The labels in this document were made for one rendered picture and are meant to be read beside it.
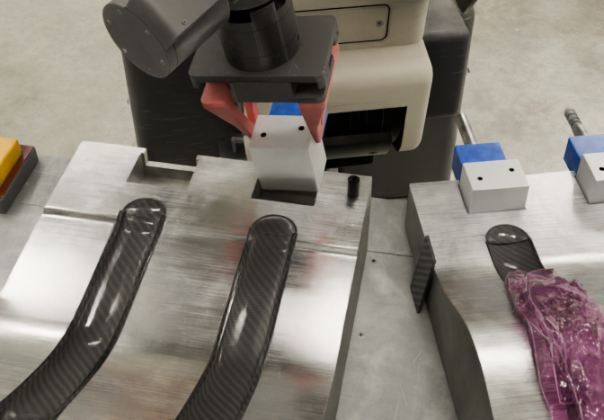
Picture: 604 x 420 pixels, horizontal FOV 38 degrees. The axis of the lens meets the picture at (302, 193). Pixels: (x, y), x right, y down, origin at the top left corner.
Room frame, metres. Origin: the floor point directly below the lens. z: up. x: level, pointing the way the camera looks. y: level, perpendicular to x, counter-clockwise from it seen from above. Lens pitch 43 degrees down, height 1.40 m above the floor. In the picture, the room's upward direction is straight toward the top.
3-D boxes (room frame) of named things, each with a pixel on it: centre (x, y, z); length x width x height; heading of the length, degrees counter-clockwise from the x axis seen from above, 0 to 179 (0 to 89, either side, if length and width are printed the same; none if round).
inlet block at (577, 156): (0.63, -0.27, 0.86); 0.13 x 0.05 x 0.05; 6
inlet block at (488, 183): (0.62, -0.16, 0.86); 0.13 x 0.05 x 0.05; 6
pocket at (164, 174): (0.57, 0.12, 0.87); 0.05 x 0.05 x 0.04; 79
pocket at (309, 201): (0.55, 0.01, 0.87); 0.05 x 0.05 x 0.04; 79
